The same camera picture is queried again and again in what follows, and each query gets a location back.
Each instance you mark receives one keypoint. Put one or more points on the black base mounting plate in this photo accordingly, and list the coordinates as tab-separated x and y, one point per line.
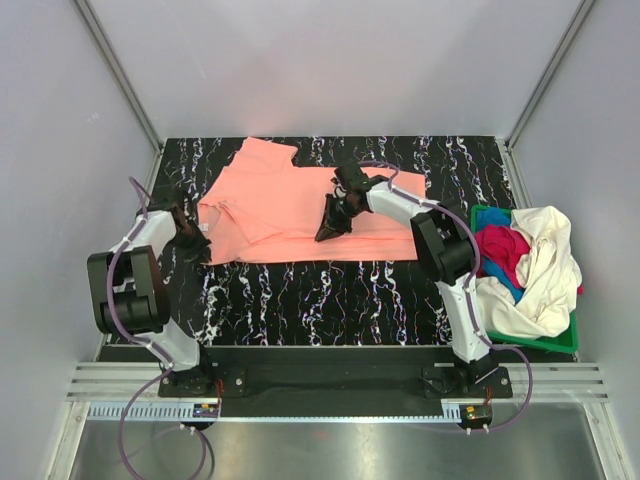
334	375

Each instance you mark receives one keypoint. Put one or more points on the small controller board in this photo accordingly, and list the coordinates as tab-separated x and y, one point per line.
479	413
206	410

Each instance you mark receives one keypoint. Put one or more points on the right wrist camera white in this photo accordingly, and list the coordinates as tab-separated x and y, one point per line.
338	190

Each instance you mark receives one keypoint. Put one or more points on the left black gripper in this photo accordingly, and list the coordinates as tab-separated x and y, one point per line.
200	250

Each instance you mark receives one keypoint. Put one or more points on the blue t-shirt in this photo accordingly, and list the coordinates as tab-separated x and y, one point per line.
495	216

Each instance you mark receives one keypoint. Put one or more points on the slotted cable duct rail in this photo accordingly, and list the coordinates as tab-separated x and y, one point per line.
237	411

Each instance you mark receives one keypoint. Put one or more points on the right aluminium frame post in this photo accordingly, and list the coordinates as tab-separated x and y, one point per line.
551	69

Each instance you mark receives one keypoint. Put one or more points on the left aluminium frame post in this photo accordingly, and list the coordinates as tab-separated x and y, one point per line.
108	53

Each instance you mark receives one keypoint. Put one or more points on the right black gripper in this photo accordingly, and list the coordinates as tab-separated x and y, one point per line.
331	227

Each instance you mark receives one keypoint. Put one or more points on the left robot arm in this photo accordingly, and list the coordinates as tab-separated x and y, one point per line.
130	299

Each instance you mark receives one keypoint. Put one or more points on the left small controller board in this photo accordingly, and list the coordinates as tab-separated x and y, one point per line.
206	410

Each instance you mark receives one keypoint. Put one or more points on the aluminium frame post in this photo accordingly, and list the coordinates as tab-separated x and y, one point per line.
108	53
551	69

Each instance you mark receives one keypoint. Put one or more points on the cream white t-shirt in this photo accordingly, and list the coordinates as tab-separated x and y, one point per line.
540	280

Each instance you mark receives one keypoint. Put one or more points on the magenta t-shirt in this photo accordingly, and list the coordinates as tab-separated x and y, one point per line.
501	248

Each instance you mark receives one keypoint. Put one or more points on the green plastic basket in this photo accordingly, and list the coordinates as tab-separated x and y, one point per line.
545	340

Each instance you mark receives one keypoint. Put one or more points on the salmon pink t-shirt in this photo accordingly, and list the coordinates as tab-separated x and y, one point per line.
264	209

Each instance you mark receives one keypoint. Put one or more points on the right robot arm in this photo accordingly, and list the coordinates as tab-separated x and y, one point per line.
449	256

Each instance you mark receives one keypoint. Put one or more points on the right small controller board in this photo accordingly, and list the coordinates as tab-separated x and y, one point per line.
479	413

